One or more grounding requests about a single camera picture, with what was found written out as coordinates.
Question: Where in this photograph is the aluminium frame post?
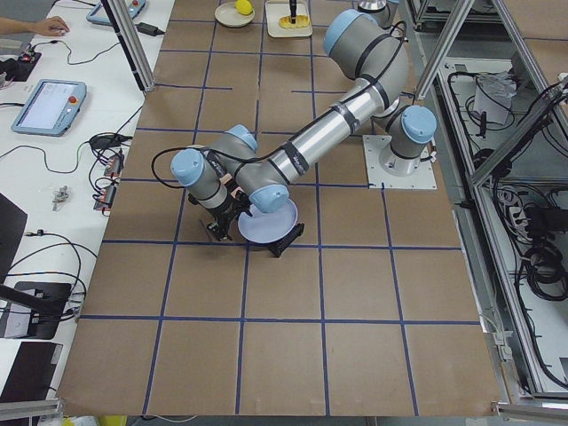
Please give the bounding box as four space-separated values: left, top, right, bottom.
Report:
101 0 155 93

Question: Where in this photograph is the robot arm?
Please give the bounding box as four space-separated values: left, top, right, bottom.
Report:
335 0 399 29
170 9 438 240

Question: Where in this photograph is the light blue plate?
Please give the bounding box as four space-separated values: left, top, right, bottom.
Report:
238 200 298 244

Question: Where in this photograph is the yellow lemon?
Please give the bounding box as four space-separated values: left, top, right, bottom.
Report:
234 0 254 16

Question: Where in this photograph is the white rectangular tray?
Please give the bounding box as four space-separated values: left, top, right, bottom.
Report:
264 1 312 38

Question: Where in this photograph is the pink plate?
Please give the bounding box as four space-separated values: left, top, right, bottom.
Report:
220 174 241 198

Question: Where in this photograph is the cream shallow plate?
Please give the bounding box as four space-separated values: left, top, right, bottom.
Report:
215 1 255 28

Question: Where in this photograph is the black dish rack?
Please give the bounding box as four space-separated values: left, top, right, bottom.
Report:
197 217 305 259

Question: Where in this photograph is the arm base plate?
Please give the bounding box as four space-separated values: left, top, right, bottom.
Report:
363 135 438 191

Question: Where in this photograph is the left teach pendant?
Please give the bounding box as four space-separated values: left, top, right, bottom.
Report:
11 79 87 137

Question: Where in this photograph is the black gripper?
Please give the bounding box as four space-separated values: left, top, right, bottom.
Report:
288 0 297 23
208 193 251 235

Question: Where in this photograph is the striped orange bread roll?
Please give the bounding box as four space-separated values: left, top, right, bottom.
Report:
279 15 311 29

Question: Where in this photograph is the black monitor stand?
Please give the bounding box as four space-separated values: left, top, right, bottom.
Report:
1 196 71 340

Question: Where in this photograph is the person's hand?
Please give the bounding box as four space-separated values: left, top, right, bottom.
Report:
34 16 70 36

